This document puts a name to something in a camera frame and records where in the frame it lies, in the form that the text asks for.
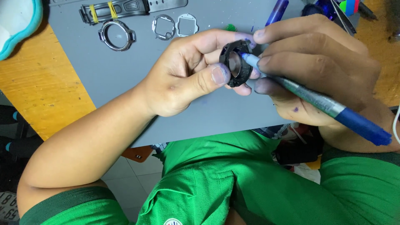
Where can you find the black round watch case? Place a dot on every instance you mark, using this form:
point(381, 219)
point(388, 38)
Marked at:
point(242, 67)

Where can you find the dark blue bottle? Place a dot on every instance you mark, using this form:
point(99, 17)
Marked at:
point(322, 7)

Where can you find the patterned cloth bag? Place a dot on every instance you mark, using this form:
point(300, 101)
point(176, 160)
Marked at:
point(297, 150)

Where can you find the small green scrap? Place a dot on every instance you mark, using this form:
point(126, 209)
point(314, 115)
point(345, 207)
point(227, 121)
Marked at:
point(230, 27)

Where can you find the blue translucent pen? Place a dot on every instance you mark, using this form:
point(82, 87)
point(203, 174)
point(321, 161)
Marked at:
point(276, 12)

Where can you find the blue and silver marker pen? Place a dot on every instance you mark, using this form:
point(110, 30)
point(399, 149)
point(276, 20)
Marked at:
point(359, 123)

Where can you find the grey work mat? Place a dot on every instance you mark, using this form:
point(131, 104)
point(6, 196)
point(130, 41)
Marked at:
point(109, 73)

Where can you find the white number plate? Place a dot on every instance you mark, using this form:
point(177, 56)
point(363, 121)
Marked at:
point(7, 206)

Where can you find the person's right hand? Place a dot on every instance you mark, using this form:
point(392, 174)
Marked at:
point(328, 62)

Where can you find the white object with teal rim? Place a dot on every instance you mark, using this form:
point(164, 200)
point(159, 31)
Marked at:
point(15, 28)

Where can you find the green shirt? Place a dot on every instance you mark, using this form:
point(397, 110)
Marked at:
point(218, 187)

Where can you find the yellow rubber band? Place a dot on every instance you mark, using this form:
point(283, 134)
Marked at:
point(112, 10)
point(93, 14)

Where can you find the multicoloured striped object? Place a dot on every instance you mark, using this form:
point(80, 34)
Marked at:
point(349, 6)

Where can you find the round metal bezel with glass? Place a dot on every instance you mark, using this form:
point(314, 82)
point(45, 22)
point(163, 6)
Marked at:
point(104, 39)

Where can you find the orange plastic piece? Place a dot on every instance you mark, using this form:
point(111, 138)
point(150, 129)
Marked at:
point(137, 153)

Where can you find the person's left hand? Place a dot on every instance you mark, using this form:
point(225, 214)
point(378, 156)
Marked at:
point(175, 72)

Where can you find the black tweezers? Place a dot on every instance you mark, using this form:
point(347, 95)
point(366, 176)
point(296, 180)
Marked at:
point(345, 22)

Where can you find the white square-window frame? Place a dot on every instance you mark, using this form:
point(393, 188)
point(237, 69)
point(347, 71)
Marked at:
point(178, 29)

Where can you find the black pen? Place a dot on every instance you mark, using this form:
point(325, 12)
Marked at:
point(367, 11)

